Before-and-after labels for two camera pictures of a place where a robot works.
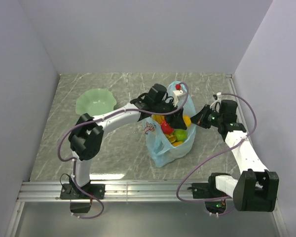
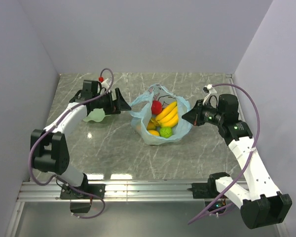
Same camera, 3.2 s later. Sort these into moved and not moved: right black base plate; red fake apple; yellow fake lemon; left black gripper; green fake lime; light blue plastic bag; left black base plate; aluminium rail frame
Moved: left black gripper; yellow fake lemon; red fake apple; green fake lime; light blue plastic bag
Not moved: right black base plate; aluminium rail frame; left black base plate
